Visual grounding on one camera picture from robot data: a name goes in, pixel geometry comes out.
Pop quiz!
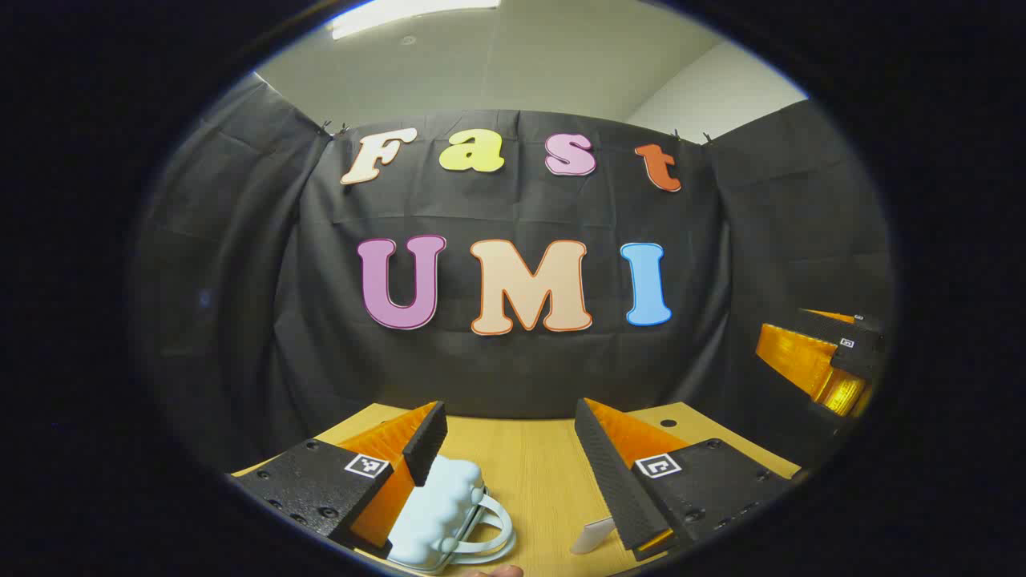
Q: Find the black backdrop cloth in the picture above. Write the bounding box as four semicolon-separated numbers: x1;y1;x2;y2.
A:
132;72;895;474

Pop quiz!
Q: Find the white skin care tube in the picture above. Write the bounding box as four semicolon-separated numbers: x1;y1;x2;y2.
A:
570;517;616;555

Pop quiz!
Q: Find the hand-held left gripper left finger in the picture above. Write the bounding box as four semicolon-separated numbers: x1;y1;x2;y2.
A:
230;401;448;560

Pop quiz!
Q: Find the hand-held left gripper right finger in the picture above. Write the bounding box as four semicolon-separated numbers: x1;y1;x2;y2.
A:
574;398;802;562

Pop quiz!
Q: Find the ceiling light panel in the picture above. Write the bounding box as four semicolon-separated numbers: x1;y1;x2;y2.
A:
329;0;502;41

